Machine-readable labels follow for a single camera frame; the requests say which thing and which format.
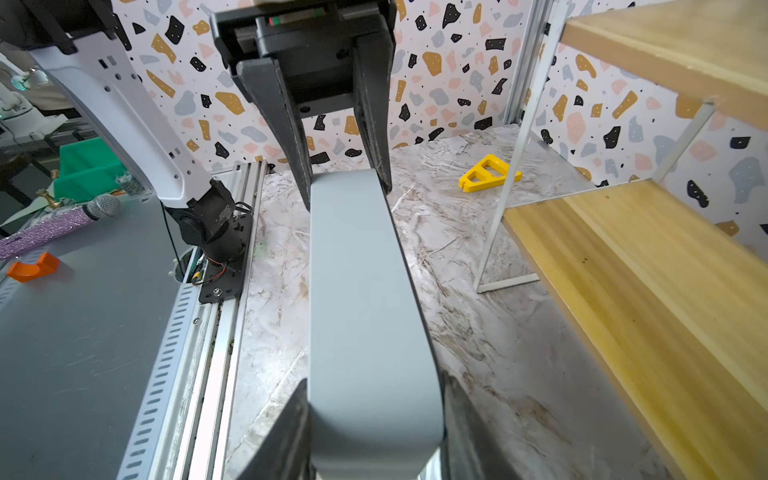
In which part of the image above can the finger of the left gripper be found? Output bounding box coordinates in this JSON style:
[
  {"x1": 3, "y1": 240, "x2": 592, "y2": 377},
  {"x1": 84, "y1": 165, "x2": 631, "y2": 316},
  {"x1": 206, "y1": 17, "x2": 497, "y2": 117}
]
[
  {"x1": 236, "y1": 58, "x2": 313, "y2": 210},
  {"x1": 352, "y1": 33, "x2": 393, "y2": 194}
]

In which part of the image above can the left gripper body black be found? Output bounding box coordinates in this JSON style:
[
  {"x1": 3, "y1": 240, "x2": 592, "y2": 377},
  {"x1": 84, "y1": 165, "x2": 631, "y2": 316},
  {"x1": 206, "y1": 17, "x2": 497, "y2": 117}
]
[{"x1": 210, "y1": 1, "x2": 397, "y2": 117}]

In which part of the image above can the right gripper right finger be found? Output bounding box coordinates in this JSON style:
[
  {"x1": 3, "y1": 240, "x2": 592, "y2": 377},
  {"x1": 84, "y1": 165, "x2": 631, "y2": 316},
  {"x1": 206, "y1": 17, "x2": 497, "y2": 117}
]
[{"x1": 440, "y1": 371, "x2": 520, "y2": 480}]

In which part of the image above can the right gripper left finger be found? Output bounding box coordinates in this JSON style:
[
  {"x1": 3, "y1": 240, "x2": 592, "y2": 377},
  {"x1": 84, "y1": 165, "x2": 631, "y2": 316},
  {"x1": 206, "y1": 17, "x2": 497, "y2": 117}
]
[{"x1": 238, "y1": 379, "x2": 310, "y2": 480}]

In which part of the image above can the wooden two-tier shelf white frame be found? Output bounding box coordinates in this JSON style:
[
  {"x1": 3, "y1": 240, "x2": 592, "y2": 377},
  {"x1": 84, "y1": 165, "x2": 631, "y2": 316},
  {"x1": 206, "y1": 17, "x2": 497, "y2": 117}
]
[{"x1": 490, "y1": 1, "x2": 767, "y2": 479}]

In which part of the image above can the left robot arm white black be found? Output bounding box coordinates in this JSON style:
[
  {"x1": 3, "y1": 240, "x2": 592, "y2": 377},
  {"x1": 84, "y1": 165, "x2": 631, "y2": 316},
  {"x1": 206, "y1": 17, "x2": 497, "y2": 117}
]
[{"x1": 1, "y1": 1, "x2": 397, "y2": 304}]

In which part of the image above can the yellow plastic triangular piece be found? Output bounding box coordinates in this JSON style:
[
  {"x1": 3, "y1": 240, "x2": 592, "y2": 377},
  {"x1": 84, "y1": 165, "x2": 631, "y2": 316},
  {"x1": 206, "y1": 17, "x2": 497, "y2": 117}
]
[{"x1": 458, "y1": 154, "x2": 510, "y2": 193}]

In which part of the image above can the green plastic bin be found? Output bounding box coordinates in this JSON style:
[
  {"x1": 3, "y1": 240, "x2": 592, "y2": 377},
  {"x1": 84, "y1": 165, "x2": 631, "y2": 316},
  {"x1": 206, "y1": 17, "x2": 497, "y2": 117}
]
[{"x1": 53, "y1": 138, "x2": 127, "y2": 202}]

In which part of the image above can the glittery purple microphone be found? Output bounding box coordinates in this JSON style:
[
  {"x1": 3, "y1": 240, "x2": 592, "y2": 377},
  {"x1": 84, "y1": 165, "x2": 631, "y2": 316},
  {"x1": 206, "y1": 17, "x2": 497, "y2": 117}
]
[{"x1": 1, "y1": 194, "x2": 122, "y2": 260}]

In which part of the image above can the orange plastic piece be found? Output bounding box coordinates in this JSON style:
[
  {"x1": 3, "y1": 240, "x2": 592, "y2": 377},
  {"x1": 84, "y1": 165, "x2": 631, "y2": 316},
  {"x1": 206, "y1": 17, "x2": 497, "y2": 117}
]
[{"x1": 6, "y1": 252, "x2": 61, "y2": 283}]

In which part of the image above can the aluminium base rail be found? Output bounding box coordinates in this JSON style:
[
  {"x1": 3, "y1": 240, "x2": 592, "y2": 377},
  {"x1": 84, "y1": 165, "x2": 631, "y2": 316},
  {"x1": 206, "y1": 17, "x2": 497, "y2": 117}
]
[{"x1": 116, "y1": 158, "x2": 268, "y2": 480}]

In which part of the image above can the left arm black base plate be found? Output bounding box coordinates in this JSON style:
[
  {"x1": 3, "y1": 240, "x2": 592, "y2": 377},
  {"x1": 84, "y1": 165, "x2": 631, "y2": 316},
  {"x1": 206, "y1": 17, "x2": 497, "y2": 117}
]
[{"x1": 198, "y1": 212, "x2": 254, "y2": 304}]

